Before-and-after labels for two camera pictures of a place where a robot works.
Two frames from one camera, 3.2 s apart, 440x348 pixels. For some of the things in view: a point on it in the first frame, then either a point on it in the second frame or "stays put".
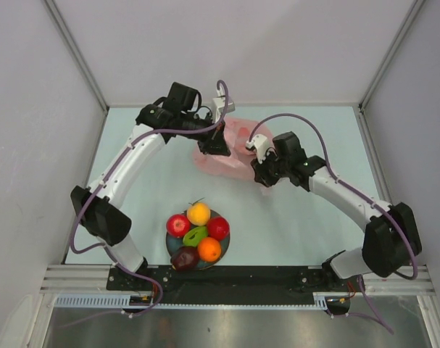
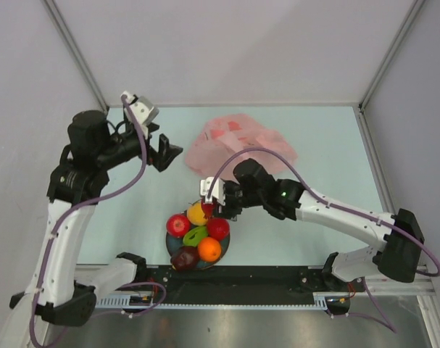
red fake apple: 177,225 stays put
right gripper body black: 270,170 to 233,199
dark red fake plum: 185,258 stays put
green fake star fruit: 193,237 stays put
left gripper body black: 206,139 to 151,154
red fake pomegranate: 218,228 stays put
